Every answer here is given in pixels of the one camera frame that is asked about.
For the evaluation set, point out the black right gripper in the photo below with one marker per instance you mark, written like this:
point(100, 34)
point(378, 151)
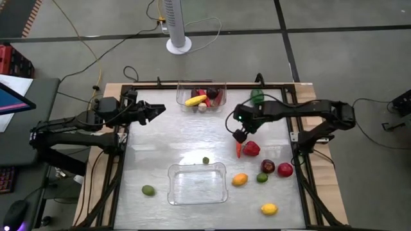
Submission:
point(253, 123)

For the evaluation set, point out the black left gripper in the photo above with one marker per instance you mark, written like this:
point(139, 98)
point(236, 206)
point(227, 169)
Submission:
point(143, 112)

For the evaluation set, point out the orange carrot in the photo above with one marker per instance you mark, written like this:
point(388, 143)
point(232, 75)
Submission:
point(238, 150)

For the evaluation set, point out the red bell pepper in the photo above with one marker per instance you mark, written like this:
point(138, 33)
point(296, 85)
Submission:
point(251, 148)

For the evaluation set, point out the dark red apple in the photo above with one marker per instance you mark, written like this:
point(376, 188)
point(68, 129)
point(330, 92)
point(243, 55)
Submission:
point(267, 166)

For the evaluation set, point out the small green lime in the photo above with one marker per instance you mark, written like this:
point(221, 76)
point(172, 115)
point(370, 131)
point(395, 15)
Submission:
point(205, 160)

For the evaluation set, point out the green bell pepper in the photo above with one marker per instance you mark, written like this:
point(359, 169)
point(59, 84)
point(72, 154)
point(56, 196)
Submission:
point(257, 95)

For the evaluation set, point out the green avocado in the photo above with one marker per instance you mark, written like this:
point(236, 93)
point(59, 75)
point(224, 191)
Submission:
point(148, 190)

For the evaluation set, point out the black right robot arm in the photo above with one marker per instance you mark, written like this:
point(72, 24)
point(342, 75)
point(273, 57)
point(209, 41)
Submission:
point(305, 107)

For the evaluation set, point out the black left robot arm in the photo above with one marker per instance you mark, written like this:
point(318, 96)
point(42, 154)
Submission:
point(80, 141)

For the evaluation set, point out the clear plastic bin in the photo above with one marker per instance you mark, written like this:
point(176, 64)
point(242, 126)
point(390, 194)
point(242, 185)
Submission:
point(197, 184)
point(223, 107)

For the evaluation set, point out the yellow banana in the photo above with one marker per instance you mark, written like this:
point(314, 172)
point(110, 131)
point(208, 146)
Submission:
point(196, 100)

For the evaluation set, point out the long red vegetable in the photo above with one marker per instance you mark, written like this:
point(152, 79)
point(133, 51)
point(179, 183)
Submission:
point(218, 99)

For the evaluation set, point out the dark brown vegetable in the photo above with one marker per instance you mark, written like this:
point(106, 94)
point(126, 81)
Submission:
point(194, 92)

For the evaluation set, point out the yellow-orange mango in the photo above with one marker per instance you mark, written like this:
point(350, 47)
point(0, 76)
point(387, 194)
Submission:
point(239, 179)

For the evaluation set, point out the white mushroom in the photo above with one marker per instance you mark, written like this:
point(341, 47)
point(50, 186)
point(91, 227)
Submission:
point(202, 107)

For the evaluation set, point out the red chili pepper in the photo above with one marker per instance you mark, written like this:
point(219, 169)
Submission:
point(203, 95)

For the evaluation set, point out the dark purple eggplant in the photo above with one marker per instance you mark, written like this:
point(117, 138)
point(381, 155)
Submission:
point(212, 92)

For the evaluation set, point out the bright red apple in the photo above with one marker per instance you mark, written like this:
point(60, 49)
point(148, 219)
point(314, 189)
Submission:
point(285, 169)

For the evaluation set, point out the yellow lemon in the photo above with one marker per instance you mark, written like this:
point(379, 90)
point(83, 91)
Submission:
point(269, 209)

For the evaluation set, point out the yellow power plug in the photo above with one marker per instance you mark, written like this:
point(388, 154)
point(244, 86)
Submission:
point(160, 21)

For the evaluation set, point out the white tower fan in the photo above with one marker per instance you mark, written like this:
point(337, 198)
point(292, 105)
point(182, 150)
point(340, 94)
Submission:
point(175, 22)

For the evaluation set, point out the grey desk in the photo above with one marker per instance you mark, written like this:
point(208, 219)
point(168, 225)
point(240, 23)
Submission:
point(41, 102)

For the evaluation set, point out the computer monitor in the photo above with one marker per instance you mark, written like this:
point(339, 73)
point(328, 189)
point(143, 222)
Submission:
point(13, 101)

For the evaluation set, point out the white paper sheet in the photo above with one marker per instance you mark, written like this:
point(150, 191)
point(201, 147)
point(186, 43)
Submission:
point(13, 81)

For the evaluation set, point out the red plastic crate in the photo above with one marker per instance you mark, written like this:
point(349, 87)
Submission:
point(13, 62)

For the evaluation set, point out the backlit keyboard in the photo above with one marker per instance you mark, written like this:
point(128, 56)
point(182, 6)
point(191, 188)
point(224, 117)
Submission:
point(6, 179)

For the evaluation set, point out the black equipment box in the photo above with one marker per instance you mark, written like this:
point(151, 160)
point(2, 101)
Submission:
point(403, 102)

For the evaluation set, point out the dark floor mat orange edge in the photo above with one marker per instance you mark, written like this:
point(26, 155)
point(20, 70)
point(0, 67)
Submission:
point(13, 16)

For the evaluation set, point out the black computer mouse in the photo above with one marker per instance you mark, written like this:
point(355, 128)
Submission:
point(14, 213)

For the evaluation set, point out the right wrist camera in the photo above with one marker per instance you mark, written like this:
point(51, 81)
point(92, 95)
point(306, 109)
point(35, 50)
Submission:
point(241, 113)

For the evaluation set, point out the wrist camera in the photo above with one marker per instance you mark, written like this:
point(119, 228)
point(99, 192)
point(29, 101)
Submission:
point(241, 113)
point(132, 95)

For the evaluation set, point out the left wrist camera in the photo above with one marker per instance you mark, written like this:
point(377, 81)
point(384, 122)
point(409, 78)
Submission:
point(132, 95)

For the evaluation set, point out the black clamp mount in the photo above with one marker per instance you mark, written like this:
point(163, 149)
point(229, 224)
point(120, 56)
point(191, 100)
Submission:
point(259, 79)
point(158, 81)

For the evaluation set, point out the black aluminium table frame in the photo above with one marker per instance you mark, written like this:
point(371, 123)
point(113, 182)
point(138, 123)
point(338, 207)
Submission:
point(119, 167)

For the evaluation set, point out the black metal bracket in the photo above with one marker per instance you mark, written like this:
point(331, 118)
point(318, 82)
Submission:
point(391, 126)

